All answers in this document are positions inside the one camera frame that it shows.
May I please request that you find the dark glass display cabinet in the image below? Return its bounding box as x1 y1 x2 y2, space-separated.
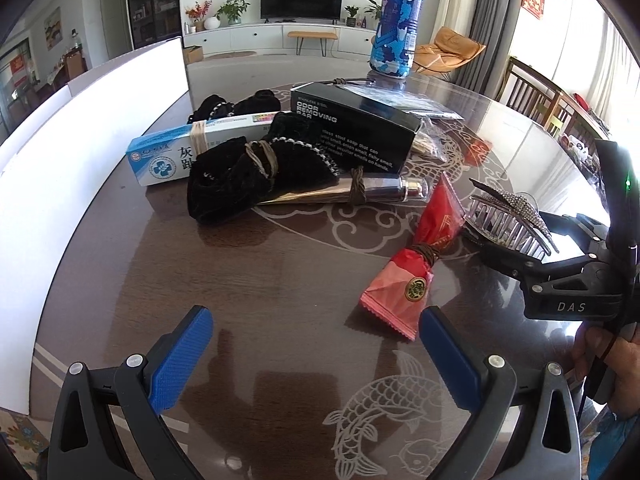
126 0 181 51

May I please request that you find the white television cabinet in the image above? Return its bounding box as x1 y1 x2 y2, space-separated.
182 22 381 58

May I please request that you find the dark patterned desktop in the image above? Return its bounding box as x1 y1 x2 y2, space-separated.
30 52 616 480

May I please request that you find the red flower plant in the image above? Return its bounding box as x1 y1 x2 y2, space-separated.
185 1 213 32

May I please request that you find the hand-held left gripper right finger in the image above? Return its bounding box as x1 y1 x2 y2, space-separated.
419 306 593 480

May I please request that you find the pack of wooden chopsticks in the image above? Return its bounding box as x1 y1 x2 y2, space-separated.
412 117 453 163

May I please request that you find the black cardboard box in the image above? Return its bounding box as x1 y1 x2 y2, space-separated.
290 81 422 173

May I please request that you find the red foil packet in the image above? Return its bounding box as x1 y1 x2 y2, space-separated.
359 171 468 341

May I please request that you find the blue patterned cloth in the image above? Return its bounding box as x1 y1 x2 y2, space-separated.
589 407 640 480

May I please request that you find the white and blue medicine box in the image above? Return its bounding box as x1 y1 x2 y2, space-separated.
125 111 283 188

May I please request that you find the wooden bench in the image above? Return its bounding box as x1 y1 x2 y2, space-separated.
287 31 338 56

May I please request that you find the black flat television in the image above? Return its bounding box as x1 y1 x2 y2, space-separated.
260 0 344 23

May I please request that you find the silver rhinestone hair claw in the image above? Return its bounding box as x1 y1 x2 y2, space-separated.
462 178 561 261

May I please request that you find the person's right hand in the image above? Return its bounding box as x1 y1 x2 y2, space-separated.
571 324 640 418

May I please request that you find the gold cosmetic tube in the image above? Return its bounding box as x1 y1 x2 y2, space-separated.
257 170 432 206

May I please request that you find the dark wooden chair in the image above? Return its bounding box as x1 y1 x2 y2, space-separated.
500 56 566 111
545 92 608 141

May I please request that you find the orange lounge chair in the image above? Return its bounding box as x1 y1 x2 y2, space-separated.
412 26 487 78

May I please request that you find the pile of colourful clutter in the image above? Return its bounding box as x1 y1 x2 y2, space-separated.
560 130 601 171

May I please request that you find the white foam board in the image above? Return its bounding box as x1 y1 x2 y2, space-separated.
0 36 190 416

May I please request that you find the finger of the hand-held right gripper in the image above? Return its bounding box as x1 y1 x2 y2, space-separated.
479 245 601 288
540 211 611 236

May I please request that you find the clear bag with dark item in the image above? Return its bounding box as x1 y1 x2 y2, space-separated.
345 82 463 121

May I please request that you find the framed wall picture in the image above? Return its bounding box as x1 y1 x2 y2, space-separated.
44 7 63 51

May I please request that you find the grey curtain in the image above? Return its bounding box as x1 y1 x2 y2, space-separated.
462 0 523 101

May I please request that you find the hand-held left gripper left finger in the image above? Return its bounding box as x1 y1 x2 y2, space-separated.
47 304 215 480

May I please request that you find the blue camouflage bottle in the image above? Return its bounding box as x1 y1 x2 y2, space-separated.
370 0 427 77

